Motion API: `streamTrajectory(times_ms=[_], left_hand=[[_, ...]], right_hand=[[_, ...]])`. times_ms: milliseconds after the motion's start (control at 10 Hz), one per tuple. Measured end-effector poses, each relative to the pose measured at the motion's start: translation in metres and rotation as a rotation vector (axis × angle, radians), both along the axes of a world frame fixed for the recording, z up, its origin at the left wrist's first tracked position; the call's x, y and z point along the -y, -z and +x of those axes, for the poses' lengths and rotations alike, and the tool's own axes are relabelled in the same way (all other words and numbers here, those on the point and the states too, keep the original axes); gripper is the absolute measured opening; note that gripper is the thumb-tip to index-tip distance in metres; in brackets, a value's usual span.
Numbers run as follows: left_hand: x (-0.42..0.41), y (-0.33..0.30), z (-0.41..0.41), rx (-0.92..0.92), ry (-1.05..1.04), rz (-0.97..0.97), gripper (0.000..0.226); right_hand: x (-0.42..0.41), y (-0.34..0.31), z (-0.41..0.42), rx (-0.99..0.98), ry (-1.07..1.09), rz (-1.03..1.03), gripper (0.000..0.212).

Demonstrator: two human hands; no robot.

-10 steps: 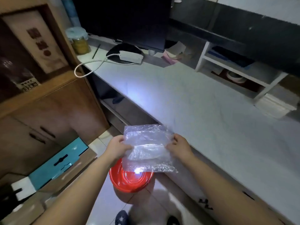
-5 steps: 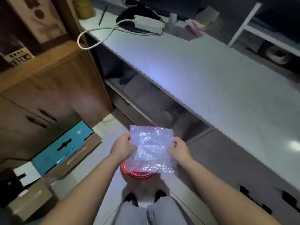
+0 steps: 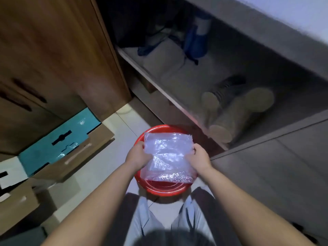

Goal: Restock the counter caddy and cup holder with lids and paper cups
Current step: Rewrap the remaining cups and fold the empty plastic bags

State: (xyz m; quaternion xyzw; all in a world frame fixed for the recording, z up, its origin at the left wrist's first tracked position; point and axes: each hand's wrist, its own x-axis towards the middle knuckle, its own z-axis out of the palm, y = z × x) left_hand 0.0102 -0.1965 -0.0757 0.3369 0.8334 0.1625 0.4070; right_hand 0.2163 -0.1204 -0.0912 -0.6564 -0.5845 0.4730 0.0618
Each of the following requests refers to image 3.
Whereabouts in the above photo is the person's left hand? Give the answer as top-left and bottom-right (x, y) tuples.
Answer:
(125, 141), (153, 172)

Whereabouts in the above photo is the person's right hand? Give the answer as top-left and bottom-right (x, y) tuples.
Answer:
(185, 143), (213, 176)

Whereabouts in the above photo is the clear bubble wrap sheet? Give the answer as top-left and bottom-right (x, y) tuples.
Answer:
(140, 151), (197, 184)

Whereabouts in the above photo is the large clear plastic bag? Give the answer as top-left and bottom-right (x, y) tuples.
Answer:
(200, 74), (276, 145)

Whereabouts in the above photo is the stack of white paper cups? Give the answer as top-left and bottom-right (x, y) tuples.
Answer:
(209, 87), (275, 144)

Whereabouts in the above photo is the stack of striped paper cups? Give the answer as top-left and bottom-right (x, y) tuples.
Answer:
(201, 75), (246, 113)

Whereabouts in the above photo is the person's right forearm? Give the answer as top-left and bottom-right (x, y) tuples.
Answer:
(200, 166), (316, 246)

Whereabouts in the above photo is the person's left forearm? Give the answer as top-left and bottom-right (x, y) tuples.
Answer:
(41, 161), (139, 246)

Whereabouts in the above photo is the brown cardboard box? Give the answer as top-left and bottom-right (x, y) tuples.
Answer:
(32, 123), (114, 182)
(0, 179), (40, 236)

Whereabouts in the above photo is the person's right leg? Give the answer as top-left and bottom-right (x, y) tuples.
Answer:
(170, 187), (241, 246)

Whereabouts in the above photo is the person's leg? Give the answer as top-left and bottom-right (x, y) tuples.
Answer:
(170, 187), (241, 246)
(102, 192), (167, 246)

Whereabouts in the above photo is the person's left leg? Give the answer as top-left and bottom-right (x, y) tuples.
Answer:
(102, 192), (167, 246)

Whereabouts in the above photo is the teal cardboard box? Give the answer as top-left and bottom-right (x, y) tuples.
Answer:
(18, 107), (102, 177)

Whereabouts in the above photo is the white cardboard box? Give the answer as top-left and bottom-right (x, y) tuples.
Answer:
(0, 156), (29, 190)

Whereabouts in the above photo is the red plastic basin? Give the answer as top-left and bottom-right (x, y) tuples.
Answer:
(133, 124), (198, 197)

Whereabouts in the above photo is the metal cabinet shelf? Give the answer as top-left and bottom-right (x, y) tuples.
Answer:
(115, 44), (231, 151)

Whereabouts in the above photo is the white plastic bag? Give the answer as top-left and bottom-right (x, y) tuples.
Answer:
(123, 38), (231, 113)

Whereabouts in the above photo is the blue plastic pouch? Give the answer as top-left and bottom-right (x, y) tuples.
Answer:
(183, 11), (213, 66)

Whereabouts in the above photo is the brown wooden cabinet door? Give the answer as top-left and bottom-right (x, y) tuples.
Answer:
(0, 0), (133, 155)

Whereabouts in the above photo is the black drawer handle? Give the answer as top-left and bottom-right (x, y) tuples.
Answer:
(291, 222), (318, 244)

